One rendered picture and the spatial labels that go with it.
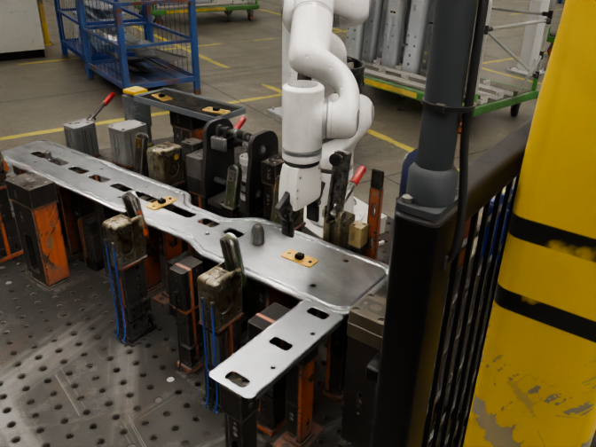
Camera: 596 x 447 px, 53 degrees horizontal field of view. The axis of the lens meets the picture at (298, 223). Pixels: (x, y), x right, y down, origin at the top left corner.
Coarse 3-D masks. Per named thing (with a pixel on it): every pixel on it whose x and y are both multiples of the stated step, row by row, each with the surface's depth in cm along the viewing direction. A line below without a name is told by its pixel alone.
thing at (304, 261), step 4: (288, 252) 139; (292, 252) 139; (296, 252) 139; (284, 256) 137; (288, 256) 137; (292, 256) 137; (296, 256) 136; (300, 256) 136; (304, 256) 138; (308, 256) 138; (292, 260) 136; (296, 260) 136; (300, 260) 136; (304, 260) 136; (308, 260) 136; (312, 260) 136; (316, 260) 136; (304, 264) 134; (308, 264) 134; (312, 264) 134
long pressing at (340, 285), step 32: (32, 160) 187; (64, 160) 188; (96, 160) 187; (96, 192) 167; (160, 192) 168; (160, 224) 151; (192, 224) 151; (224, 224) 151; (256, 256) 138; (320, 256) 138; (352, 256) 139; (288, 288) 127; (320, 288) 127; (352, 288) 127
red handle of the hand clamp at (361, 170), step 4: (360, 168) 148; (364, 168) 148; (356, 172) 148; (360, 172) 148; (364, 172) 148; (352, 176) 148; (356, 176) 147; (360, 176) 148; (352, 180) 147; (356, 180) 147; (348, 184) 147; (352, 184) 147; (356, 184) 147; (348, 188) 146; (352, 188) 146; (348, 192) 146; (348, 196) 146; (344, 204) 145; (336, 208) 144; (332, 212) 144
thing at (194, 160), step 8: (200, 152) 174; (192, 160) 171; (200, 160) 170; (192, 168) 173; (200, 168) 171; (192, 176) 174; (200, 176) 172; (192, 184) 175; (200, 184) 173; (192, 192) 177; (200, 192) 175; (192, 200) 180; (200, 200) 177
